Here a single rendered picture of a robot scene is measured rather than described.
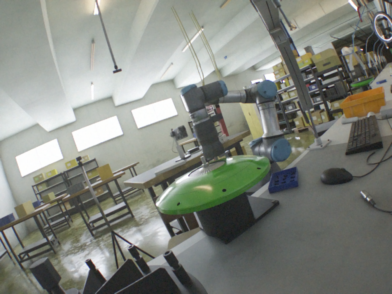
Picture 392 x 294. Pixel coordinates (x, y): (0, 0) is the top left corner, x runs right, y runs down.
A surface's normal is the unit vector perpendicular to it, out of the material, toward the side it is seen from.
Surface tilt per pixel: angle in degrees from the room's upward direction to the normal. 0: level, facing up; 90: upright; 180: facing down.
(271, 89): 90
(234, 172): 21
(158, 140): 90
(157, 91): 90
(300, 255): 0
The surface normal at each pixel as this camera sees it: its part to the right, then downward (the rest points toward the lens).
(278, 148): 0.20, 0.09
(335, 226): -0.37, -0.92
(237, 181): -0.21, -0.86
